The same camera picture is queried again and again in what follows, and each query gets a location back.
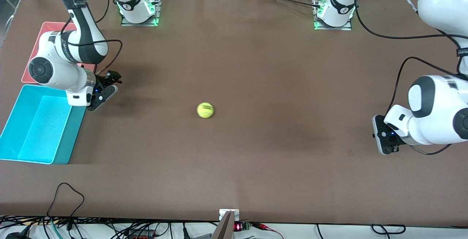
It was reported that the yellow tennis ball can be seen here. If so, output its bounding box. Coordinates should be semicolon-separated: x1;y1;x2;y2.
197;102;215;119

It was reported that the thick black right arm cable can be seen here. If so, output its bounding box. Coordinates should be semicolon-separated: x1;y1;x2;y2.
60;0;123;75

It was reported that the thin black looped cable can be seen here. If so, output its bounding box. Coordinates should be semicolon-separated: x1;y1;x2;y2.
47;183;85;231

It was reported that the pink plastic bin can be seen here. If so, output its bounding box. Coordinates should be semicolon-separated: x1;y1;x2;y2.
21;22;79;85

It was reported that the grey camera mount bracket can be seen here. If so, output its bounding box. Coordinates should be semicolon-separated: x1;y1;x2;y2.
211;209;240;239

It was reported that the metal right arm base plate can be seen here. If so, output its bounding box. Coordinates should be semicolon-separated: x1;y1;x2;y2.
121;0;162;27

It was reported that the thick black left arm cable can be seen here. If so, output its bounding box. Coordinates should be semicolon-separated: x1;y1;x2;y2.
354;0;468;156

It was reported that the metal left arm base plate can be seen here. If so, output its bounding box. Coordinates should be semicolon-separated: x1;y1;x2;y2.
313;0;352;31

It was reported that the red clip lead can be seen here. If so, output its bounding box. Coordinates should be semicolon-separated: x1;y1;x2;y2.
252;222;284;239

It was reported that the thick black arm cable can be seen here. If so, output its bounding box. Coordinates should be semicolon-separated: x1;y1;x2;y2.
60;0;123;75
354;0;468;156

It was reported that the black oval cable loop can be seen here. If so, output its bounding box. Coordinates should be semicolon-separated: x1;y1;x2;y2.
371;224;407;235

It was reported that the blue plastic bin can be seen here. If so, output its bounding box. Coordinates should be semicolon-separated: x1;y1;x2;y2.
0;84;88;165

